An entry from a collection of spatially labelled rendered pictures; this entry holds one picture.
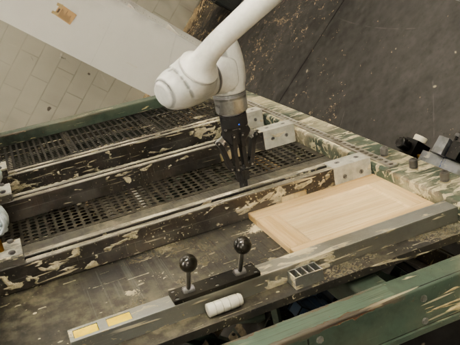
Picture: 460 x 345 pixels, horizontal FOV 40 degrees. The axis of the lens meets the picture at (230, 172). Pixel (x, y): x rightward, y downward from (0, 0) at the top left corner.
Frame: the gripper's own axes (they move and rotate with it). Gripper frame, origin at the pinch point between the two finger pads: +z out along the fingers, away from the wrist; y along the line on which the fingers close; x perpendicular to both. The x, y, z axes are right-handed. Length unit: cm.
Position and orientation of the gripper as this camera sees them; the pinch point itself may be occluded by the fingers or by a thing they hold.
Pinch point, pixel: (243, 180)
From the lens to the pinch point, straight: 178.4
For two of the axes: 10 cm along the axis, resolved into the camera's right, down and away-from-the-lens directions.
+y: -9.2, 2.7, -3.0
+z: 1.5, 9.2, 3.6
